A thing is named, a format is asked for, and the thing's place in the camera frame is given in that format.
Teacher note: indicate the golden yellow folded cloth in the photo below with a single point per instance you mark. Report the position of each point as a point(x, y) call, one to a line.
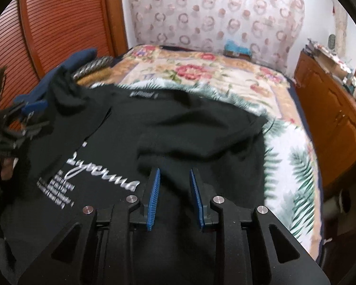
point(97, 76)

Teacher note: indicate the person's left hand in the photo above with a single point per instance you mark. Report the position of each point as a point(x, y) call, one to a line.
point(6, 168)

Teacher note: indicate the blue item on bed head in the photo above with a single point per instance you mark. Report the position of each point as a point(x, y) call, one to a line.
point(233, 49)

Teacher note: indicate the black printed t-shirt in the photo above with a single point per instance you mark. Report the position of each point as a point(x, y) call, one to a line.
point(103, 145)

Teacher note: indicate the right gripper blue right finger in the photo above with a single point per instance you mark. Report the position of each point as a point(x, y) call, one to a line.
point(202, 194)

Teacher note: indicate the clutter on sideboard top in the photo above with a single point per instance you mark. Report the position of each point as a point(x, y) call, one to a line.
point(333, 65)

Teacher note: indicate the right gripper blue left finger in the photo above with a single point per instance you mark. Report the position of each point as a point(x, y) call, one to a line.
point(144, 203)

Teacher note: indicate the dark patterned folded cloth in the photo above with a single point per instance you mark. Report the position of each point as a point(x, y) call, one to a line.
point(92, 66)

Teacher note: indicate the wooden louvered wardrobe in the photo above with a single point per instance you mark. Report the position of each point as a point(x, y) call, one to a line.
point(38, 35)

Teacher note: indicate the floral and palm bedspread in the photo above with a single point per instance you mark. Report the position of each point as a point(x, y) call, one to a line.
point(292, 178)

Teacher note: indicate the patterned fabric headboard cover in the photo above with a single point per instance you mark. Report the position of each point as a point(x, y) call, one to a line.
point(267, 28)

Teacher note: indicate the wooden sideboard cabinet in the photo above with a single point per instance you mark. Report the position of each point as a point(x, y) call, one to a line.
point(331, 118)

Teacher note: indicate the navy blue cushion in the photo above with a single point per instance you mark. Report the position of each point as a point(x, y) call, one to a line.
point(71, 64)

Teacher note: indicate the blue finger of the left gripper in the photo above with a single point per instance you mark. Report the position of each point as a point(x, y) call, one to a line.
point(36, 107)

